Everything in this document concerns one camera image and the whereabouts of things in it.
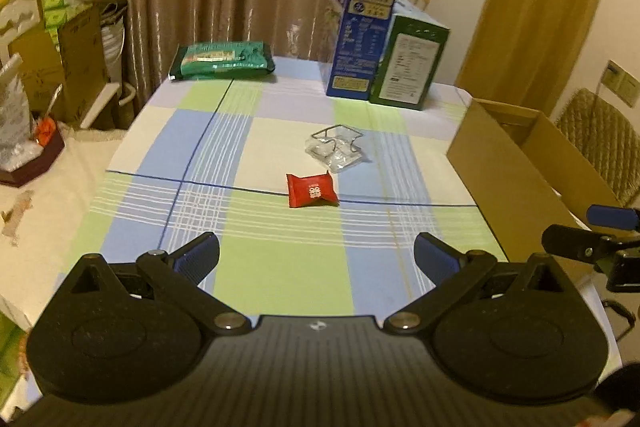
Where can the dark red wooden tray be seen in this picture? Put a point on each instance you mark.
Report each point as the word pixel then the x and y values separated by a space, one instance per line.
pixel 34 157

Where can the open brown cardboard box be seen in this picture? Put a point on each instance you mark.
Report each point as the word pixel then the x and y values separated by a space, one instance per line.
pixel 523 174

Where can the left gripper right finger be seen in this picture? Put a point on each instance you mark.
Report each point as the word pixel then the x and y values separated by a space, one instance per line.
pixel 455 275

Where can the quilted beige chair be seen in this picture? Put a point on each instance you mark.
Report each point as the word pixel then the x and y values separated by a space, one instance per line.
pixel 607 139

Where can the wall switch plate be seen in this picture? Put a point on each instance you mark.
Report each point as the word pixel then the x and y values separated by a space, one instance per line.
pixel 624 85

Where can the tall blue carton box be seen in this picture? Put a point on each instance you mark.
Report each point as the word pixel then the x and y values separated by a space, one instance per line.
pixel 352 46

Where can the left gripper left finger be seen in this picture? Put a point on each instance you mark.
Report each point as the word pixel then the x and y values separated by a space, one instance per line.
pixel 175 278

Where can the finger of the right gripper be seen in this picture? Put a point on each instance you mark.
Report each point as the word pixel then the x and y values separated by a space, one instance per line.
pixel 577 244
pixel 626 219

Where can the red candy packet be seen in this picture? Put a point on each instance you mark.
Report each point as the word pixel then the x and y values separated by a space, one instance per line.
pixel 305 191

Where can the clear plastic tray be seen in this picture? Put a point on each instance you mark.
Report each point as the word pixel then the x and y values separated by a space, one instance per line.
pixel 336 147

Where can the green wet wipes pack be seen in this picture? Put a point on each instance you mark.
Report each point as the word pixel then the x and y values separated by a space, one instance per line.
pixel 227 60

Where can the clear plastic bag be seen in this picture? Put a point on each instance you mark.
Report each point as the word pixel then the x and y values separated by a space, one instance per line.
pixel 17 124

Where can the checked blue green tablecloth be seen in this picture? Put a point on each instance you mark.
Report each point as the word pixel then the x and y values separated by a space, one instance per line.
pixel 214 156

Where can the brown cardboard box on side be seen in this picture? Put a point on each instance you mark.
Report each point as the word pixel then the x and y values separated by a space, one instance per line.
pixel 67 76

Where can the green carton box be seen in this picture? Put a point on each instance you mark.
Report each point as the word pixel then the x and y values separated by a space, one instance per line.
pixel 413 48

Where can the golden yellow curtain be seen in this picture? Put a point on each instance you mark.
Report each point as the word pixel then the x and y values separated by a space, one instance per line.
pixel 523 51

